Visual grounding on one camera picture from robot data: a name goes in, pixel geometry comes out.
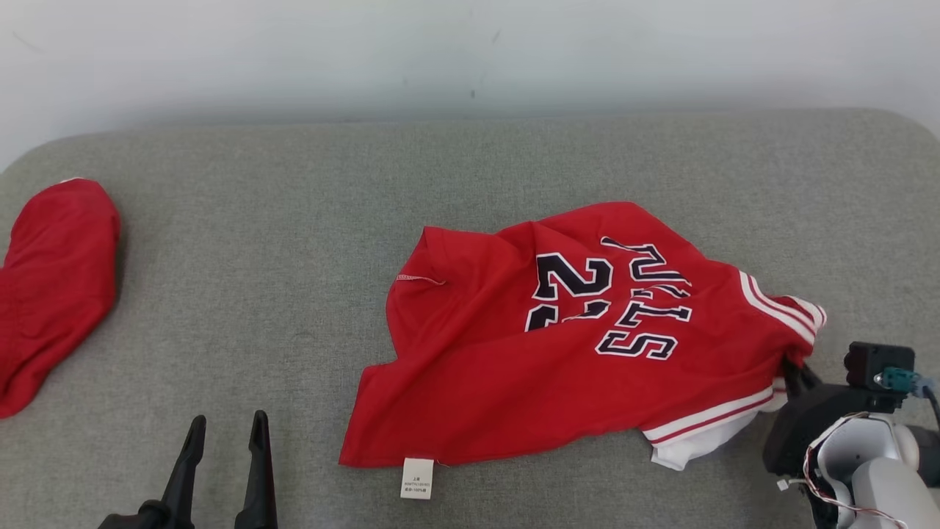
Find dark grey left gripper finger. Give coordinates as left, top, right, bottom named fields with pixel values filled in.
left=162, top=415, right=208, bottom=529
left=234, top=410, right=279, bottom=529

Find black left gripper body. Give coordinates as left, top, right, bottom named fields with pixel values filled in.
left=98, top=500, right=167, bottom=529

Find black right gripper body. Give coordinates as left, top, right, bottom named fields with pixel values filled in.
left=762, top=383, right=901, bottom=479

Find red shorts with white stripe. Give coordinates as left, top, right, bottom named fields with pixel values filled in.
left=0, top=178, right=122, bottom=420

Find red basketball jersey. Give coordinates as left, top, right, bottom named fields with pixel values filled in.
left=339, top=201, right=829, bottom=501

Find thin red white wires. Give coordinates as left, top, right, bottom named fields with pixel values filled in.
left=777, top=413, right=910, bottom=529

